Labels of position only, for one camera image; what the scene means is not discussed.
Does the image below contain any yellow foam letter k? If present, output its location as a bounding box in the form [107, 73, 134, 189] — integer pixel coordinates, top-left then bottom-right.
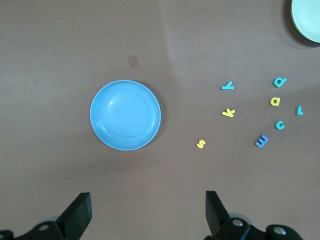
[221, 108, 236, 119]

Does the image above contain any blue foam letter E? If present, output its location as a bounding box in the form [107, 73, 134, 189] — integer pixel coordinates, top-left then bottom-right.
[254, 134, 270, 149]

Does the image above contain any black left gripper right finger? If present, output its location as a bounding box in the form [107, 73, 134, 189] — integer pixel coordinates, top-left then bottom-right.
[203, 190, 303, 240]

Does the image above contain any pale green plate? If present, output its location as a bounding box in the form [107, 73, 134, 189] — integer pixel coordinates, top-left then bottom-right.
[290, 0, 320, 44]

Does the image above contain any blue plate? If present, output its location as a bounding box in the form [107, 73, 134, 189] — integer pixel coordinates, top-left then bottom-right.
[89, 79, 162, 152]

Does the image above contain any teal foam letter d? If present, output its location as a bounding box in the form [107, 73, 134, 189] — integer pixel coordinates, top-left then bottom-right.
[272, 76, 288, 89]

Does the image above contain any brown tape square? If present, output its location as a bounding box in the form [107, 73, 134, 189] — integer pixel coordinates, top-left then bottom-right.
[127, 54, 140, 68]

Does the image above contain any teal foam letter y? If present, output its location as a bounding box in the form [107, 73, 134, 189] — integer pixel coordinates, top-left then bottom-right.
[220, 81, 236, 91]

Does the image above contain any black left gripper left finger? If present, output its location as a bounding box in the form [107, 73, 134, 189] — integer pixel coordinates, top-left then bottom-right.
[0, 191, 93, 240]

